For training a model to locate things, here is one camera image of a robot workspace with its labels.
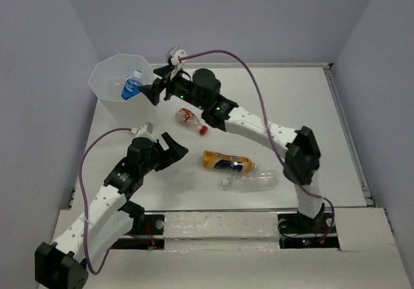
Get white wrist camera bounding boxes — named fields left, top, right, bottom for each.
left=130, top=122, right=155, bottom=142
left=166, top=46, right=187, bottom=80

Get red label red cap bottle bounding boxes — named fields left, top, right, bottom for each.
left=175, top=108, right=208, bottom=136

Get white octagonal plastic bin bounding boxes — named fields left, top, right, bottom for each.
left=89, top=54, right=159, bottom=134

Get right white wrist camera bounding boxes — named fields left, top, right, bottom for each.
left=166, top=46, right=187, bottom=80

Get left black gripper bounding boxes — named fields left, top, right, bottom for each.
left=140, top=133, right=187, bottom=175

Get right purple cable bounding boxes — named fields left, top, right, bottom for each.
left=179, top=49, right=336, bottom=238

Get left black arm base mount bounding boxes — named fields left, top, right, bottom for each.
left=111, top=214, right=165, bottom=250

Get orange label bottle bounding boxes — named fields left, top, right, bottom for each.
left=202, top=150, right=256, bottom=173

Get purple cable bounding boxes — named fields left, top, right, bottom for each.
left=78, top=127, right=133, bottom=275
left=179, top=49, right=336, bottom=238

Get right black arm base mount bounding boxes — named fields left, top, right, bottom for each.
left=278, top=213, right=340, bottom=250

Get metal rail front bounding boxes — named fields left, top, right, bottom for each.
left=145, top=208, right=298, bottom=213

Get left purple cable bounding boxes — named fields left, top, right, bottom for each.
left=78, top=127, right=133, bottom=275

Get clear bottle white cap front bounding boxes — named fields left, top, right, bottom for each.
left=221, top=170, right=279, bottom=193

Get blue label Pocari Sweat bottle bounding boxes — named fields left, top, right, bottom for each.
left=121, top=70, right=142, bottom=100

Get aluminium frame rail right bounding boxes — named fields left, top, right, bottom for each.
left=323, top=63, right=379, bottom=209

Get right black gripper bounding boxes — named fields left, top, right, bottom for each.
left=138, top=63, right=207, bottom=111

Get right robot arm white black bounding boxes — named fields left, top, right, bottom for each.
left=139, top=66, right=328, bottom=232

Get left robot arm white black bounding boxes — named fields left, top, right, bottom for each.
left=34, top=130, right=188, bottom=288

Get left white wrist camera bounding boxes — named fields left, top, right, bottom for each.
left=130, top=122, right=155, bottom=142

